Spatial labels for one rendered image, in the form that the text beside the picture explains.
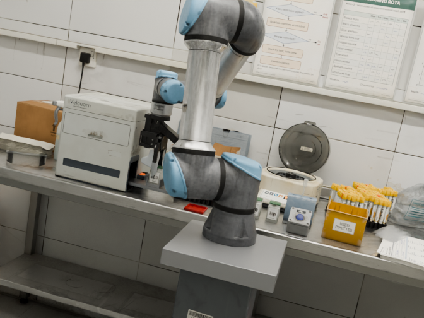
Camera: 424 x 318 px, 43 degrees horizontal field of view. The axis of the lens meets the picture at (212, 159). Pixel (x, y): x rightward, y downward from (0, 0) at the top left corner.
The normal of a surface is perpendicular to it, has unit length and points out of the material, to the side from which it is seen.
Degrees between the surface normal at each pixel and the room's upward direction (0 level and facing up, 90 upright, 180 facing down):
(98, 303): 0
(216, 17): 81
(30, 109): 89
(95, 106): 89
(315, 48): 93
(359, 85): 94
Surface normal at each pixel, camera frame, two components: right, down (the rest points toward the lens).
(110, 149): -0.23, 0.15
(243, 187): 0.29, 0.22
